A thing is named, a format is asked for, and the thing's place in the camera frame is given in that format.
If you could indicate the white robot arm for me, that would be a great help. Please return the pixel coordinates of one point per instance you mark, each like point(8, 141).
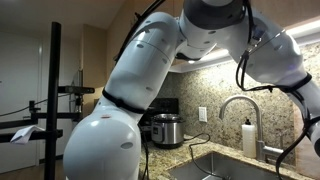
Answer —
point(106, 145)

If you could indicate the stainless steel pressure cooker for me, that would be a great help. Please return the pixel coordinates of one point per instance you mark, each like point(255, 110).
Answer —
point(167, 131)

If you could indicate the black stove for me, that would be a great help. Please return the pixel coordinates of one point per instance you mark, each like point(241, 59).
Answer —
point(160, 106)

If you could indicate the white soap dispenser bottle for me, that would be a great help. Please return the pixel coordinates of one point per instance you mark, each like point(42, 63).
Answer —
point(248, 137)

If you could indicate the stainless steel sink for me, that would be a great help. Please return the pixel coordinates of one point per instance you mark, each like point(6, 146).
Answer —
point(216, 166)

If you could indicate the curved steel faucet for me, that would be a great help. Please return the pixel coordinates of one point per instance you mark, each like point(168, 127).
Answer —
point(262, 150)

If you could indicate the white paper tag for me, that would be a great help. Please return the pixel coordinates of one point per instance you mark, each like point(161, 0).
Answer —
point(23, 135)

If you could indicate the under-cabinet light strip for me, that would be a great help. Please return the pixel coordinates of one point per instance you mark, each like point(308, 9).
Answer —
point(296, 31)

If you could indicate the wooden cutting board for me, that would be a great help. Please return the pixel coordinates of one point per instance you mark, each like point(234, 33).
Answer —
point(307, 161)

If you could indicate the white wall outlet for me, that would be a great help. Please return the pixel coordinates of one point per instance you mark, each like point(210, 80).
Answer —
point(202, 114)

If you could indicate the black metal camera stand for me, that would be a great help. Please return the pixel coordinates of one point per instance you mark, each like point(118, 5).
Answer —
point(50, 134)

